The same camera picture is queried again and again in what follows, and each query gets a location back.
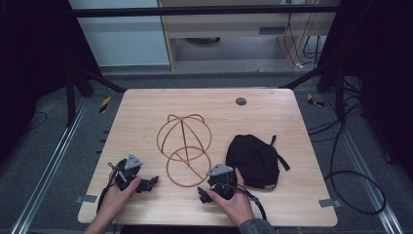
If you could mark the grey table grommet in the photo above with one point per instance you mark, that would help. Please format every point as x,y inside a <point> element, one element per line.
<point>241,101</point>

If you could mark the yellow black floor tape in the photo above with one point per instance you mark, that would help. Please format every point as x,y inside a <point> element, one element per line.
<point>105,104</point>
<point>313,100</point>

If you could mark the person's left hand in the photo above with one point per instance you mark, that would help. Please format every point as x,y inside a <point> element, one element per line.
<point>113,201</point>

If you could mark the aluminium floor rail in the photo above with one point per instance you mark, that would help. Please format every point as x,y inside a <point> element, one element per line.
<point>367,169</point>
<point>48,169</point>

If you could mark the light wooden desk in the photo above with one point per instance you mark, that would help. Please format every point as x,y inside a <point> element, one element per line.
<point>227,26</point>

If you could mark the black metal stand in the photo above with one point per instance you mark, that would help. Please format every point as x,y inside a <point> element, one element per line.
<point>70,97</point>
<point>339,94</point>

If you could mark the black cap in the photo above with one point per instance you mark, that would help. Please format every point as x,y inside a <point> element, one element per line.
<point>255,161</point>

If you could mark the person's right hand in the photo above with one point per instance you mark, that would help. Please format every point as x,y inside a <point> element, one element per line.
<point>237,208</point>

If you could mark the grey tape strip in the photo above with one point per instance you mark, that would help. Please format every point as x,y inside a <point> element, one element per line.
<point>329,203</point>
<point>86,198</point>

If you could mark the black horizontal bar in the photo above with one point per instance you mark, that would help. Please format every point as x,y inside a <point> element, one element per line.
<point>195,11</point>

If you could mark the white cabinet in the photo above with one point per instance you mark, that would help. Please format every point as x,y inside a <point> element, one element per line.
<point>123,42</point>

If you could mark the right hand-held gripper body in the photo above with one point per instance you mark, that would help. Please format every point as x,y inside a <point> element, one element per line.
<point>224,183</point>

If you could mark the black curtain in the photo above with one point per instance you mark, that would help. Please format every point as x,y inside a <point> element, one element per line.
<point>383,65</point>
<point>32,65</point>

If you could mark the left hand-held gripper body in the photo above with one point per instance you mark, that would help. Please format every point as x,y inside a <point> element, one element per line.
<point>127,174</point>

